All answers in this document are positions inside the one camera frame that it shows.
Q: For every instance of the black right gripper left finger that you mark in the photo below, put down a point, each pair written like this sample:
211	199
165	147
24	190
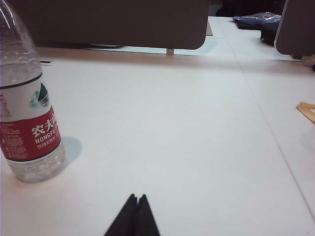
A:
125	218

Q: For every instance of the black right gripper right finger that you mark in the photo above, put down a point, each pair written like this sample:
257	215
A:
147	218

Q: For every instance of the clear red-label water bottle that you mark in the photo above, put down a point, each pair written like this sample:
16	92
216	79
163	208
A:
24	110

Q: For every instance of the grey monitor stand base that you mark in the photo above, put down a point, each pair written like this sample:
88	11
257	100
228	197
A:
105	45

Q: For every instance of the small black flat object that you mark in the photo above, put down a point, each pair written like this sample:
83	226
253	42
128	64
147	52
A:
46	62

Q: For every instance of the light wooden piece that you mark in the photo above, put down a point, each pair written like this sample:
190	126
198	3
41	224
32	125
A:
307	110

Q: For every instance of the large brown desk partition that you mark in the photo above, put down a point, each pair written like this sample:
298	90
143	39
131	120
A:
110	22

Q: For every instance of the small brown rounded desk partition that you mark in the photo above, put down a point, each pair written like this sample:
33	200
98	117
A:
295	29

